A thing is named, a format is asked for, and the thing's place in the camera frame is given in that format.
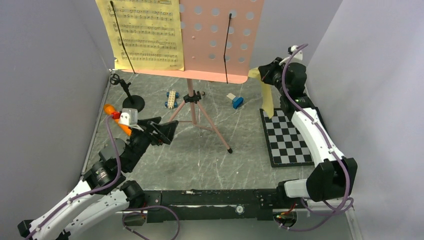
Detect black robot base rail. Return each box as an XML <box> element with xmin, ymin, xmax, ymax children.
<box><xmin>129</xmin><ymin>186</ymin><xmax>304</xmax><ymax>223</ymax></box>

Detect white blue brick block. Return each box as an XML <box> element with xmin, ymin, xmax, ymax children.
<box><xmin>226</xmin><ymin>93</ymin><xmax>244</xmax><ymax>109</ymax></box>

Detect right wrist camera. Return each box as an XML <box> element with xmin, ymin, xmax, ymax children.
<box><xmin>279</xmin><ymin>45</ymin><xmax>303</xmax><ymax>67</ymax></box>

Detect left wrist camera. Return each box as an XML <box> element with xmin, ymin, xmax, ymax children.
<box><xmin>118</xmin><ymin>108</ymin><xmax>138</xmax><ymax>128</ymax></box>

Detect black white chessboard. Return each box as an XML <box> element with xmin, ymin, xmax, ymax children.
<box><xmin>259</xmin><ymin>108</ymin><xmax>314</xmax><ymax>168</ymax></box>

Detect cream blue-wheeled brick car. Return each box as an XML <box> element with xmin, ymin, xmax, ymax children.
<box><xmin>164</xmin><ymin>90</ymin><xmax>180</xmax><ymax>109</ymax></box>

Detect orange toy microphone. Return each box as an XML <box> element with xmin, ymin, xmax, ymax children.
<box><xmin>103</xmin><ymin>103</ymin><xmax>132</xmax><ymax>136</ymax></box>

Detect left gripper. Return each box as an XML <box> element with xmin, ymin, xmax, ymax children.
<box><xmin>125</xmin><ymin>117</ymin><xmax>179</xmax><ymax>172</ymax></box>

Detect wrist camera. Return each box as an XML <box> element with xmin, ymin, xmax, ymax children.
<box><xmin>279</xmin><ymin>45</ymin><xmax>303</xmax><ymax>67</ymax></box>
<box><xmin>118</xmin><ymin>108</ymin><xmax>138</xmax><ymax>128</ymax></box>

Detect yellow sheet music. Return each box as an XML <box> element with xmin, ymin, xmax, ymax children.
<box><xmin>248</xmin><ymin>67</ymin><xmax>274</xmax><ymax>118</ymax></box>
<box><xmin>95</xmin><ymin>0</ymin><xmax>185</xmax><ymax>72</ymax></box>

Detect pink music stand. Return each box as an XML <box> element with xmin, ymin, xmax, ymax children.
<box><xmin>135</xmin><ymin>0</ymin><xmax>265</xmax><ymax>153</ymax></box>

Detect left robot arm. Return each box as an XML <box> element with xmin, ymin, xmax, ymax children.
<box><xmin>17</xmin><ymin>116</ymin><xmax>179</xmax><ymax>240</ymax></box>

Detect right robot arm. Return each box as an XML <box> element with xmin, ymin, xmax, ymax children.
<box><xmin>258</xmin><ymin>57</ymin><xmax>358</xmax><ymax>208</ymax></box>

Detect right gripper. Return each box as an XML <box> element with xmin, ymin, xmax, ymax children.
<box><xmin>257</xmin><ymin>57</ymin><xmax>289</xmax><ymax>96</ymax></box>

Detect black microphone stand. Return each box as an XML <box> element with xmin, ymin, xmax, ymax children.
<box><xmin>109</xmin><ymin>73</ymin><xmax>145</xmax><ymax>112</ymax></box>

